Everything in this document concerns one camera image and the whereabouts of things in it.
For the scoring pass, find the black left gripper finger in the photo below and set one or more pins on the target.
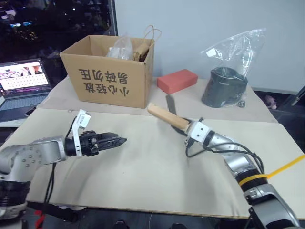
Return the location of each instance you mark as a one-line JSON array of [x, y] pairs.
[[114, 143], [108, 136]]

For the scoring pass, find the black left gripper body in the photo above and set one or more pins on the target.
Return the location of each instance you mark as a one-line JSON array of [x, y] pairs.
[[89, 143]]

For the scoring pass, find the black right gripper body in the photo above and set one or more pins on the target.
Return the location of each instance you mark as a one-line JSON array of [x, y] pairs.
[[187, 140]]

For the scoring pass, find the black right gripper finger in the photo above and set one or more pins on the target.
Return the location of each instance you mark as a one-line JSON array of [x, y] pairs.
[[191, 120], [178, 130]]

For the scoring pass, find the wooden block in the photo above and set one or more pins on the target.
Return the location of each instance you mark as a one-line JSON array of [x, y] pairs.
[[166, 115]]

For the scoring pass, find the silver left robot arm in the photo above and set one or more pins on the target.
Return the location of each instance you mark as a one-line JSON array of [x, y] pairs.
[[28, 152]]

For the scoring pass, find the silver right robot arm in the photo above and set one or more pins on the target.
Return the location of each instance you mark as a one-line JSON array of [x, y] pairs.
[[252, 171]]

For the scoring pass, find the large beige cardboard sheet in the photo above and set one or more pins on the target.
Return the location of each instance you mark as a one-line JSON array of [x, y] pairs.
[[143, 171]]

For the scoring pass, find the red rectangular block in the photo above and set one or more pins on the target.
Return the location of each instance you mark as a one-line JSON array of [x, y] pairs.
[[177, 80]]

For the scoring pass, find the black appliance base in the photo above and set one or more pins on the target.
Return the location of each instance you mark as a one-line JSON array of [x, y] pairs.
[[224, 88]]

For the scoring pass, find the black power plug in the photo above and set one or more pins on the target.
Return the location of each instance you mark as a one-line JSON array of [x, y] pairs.
[[241, 103]]

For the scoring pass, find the printed brown cardboard box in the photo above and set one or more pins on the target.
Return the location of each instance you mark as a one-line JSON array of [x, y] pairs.
[[104, 76]]

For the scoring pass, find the dark smartphone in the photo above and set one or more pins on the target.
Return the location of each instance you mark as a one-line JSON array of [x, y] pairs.
[[30, 112]]

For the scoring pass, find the dark rounded shape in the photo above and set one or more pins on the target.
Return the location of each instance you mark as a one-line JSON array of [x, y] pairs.
[[177, 226], [120, 225]]

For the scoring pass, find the small pink object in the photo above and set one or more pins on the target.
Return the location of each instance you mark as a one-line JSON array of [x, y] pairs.
[[271, 101]]

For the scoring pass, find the large clear plastic bag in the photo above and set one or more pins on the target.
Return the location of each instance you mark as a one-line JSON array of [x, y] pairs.
[[240, 50]]

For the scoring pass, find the open laptop computer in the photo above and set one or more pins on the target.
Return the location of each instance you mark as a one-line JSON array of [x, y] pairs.
[[22, 88]]

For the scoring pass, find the crumpled clear plastic bag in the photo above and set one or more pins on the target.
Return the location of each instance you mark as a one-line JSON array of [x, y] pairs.
[[120, 48]]

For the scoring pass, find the red clamp under table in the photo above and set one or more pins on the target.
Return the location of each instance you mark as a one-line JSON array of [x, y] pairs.
[[40, 217]]

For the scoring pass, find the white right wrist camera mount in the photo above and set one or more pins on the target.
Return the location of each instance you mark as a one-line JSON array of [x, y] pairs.
[[199, 131]]

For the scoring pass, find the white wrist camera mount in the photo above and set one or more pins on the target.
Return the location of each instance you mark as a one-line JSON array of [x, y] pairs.
[[199, 131], [81, 119]]

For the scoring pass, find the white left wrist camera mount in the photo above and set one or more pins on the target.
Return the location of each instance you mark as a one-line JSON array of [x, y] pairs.
[[81, 119]]

